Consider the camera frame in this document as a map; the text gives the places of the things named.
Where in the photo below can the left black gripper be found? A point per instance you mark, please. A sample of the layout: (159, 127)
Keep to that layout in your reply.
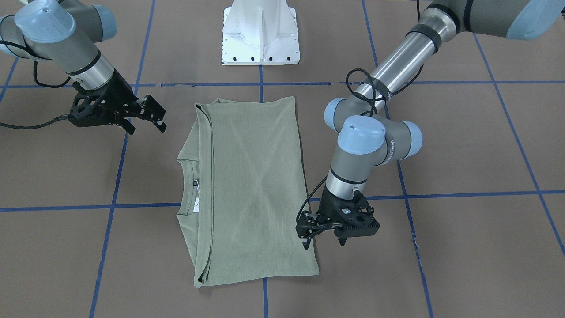
(327, 204)

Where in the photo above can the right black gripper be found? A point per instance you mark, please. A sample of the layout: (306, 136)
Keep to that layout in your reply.
(118, 92)

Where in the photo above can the olive green long-sleeve shirt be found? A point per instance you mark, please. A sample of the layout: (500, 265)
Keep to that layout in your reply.
(247, 158)

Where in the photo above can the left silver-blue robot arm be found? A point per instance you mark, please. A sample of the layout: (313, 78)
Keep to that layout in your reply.
(367, 139)

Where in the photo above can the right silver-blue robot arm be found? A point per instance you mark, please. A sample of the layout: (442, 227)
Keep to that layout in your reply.
(66, 32)

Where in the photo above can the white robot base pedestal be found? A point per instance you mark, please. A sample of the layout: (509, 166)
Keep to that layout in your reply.
(260, 32)

